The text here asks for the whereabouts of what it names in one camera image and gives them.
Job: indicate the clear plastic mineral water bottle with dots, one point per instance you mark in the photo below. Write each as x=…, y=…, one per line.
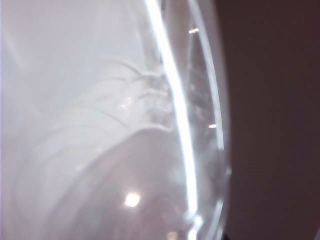
x=112, y=125

